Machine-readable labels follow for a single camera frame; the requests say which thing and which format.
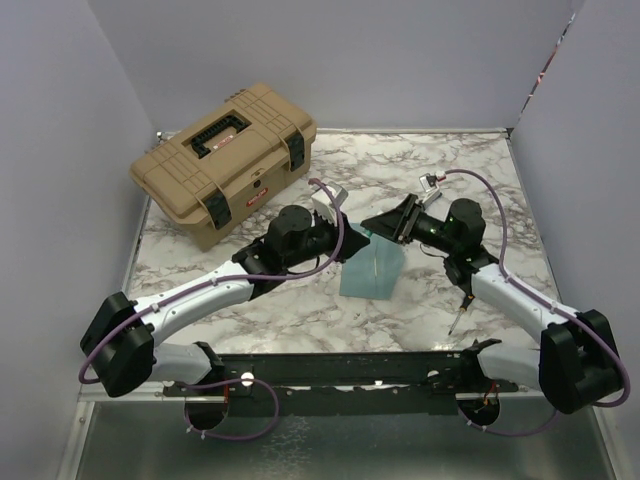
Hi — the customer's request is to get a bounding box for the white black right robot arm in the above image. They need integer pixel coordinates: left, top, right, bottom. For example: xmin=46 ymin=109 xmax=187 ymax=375
xmin=361 ymin=194 xmax=624 ymax=414

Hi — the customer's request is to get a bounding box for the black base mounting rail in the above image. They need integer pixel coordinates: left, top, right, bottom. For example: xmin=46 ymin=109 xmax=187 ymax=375
xmin=163 ymin=351 xmax=517 ymax=417

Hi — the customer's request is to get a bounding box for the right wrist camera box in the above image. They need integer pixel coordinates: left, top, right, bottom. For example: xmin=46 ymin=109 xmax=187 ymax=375
xmin=419 ymin=171 xmax=446 ymax=210

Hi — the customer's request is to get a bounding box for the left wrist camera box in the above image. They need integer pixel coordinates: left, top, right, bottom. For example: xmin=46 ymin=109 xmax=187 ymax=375
xmin=311 ymin=182 xmax=348 ymax=226

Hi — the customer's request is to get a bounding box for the light blue envelope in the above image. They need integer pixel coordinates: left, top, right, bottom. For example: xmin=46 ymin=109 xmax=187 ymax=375
xmin=339 ymin=223 xmax=405 ymax=300

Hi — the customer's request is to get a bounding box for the yellow black screwdriver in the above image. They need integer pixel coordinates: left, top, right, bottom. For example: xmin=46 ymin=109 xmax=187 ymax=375
xmin=448 ymin=294 xmax=475 ymax=335

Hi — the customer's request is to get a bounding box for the aluminium frame rail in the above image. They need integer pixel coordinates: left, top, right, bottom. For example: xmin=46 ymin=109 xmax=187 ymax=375
xmin=54 ymin=387 xmax=166 ymax=480

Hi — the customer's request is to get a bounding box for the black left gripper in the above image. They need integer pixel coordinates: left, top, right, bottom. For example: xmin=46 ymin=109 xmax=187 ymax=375
xmin=285 ymin=207 xmax=370 ymax=270

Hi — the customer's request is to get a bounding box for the tan plastic toolbox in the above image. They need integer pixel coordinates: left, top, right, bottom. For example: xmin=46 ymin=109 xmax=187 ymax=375
xmin=129 ymin=83 xmax=317 ymax=251

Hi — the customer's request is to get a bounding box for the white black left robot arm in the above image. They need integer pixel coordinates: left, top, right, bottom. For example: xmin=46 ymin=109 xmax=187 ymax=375
xmin=80 ymin=205 xmax=369 ymax=398

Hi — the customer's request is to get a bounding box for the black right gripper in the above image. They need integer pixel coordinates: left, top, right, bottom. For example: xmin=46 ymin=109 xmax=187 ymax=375
xmin=362 ymin=193 xmax=459 ymax=255

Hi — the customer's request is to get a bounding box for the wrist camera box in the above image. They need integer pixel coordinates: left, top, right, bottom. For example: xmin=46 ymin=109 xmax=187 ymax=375
xmin=419 ymin=171 xmax=446 ymax=210
xmin=311 ymin=182 xmax=348 ymax=226

